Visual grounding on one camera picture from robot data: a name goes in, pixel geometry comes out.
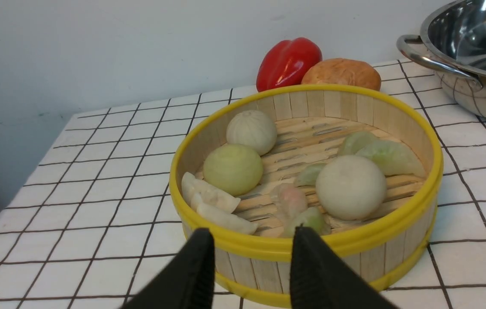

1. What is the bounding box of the large white round bun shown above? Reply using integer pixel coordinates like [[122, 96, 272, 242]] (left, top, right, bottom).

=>
[[315, 155, 387, 221]]

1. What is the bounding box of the small green dumpling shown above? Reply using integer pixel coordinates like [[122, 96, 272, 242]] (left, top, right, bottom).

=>
[[293, 163, 327, 187], [281, 207, 331, 237]]

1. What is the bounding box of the white dumpling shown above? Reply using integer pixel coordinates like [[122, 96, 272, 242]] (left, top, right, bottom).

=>
[[190, 193, 259, 235], [181, 172, 241, 213]]

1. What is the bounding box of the white dumpling lower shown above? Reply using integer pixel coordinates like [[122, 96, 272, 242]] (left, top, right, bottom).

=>
[[190, 193, 259, 235]]

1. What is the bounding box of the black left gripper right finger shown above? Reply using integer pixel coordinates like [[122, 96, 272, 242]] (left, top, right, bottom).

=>
[[290, 227, 396, 309]]

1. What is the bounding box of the large green dumpling right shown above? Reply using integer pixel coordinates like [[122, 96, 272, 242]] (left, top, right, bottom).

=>
[[355, 139, 426, 177]]

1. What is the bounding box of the small green dumpling middle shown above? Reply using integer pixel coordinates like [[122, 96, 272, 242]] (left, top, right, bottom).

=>
[[293, 163, 327, 187]]

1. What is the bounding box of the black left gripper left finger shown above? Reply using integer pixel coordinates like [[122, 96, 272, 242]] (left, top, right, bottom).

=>
[[122, 227, 215, 309]]

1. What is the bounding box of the white dumpling upper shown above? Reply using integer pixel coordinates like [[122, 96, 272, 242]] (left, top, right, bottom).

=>
[[181, 172, 241, 213]]

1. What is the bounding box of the stainless steel pot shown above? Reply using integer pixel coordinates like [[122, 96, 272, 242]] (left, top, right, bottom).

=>
[[396, 0, 486, 118]]

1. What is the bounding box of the red bell pepper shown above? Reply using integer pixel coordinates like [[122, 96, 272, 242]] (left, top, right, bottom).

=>
[[255, 37, 323, 92]]

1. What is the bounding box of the small green dumpling front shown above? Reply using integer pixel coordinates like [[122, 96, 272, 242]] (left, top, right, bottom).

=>
[[281, 207, 331, 237]]

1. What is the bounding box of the yellow rimmed bamboo steamer basket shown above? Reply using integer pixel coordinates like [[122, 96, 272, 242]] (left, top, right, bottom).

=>
[[169, 84, 443, 308]]

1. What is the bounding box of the white checkered tablecloth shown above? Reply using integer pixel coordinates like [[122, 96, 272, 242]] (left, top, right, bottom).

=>
[[0, 59, 486, 309]]

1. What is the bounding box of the brown potato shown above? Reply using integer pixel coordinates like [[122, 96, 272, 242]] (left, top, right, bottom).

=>
[[301, 58, 382, 91]]

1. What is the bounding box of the green dumpling back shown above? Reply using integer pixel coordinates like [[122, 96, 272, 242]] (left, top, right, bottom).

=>
[[337, 131, 379, 156]]

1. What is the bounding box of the pink shrimp dumpling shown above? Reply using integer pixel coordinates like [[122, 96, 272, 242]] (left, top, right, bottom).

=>
[[269, 183, 308, 224]]

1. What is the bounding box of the pale green round bun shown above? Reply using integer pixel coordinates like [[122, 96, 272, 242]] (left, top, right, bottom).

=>
[[203, 144, 264, 196]]

